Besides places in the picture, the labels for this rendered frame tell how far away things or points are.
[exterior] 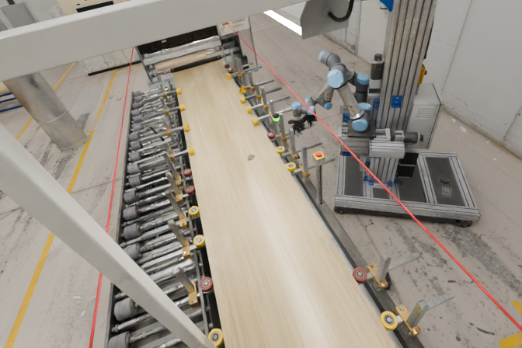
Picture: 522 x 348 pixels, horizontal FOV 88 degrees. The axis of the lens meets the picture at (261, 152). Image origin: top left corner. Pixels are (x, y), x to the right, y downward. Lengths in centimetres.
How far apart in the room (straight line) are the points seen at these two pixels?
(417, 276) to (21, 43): 285
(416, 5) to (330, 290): 185
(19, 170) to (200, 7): 38
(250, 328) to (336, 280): 54
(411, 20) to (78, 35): 205
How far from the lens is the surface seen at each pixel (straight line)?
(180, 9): 43
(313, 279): 176
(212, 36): 456
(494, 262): 320
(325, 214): 223
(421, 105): 250
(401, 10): 221
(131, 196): 270
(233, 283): 181
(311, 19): 65
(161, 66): 458
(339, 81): 204
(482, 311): 295
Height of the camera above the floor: 252
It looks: 40 degrees down
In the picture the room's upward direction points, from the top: 12 degrees counter-clockwise
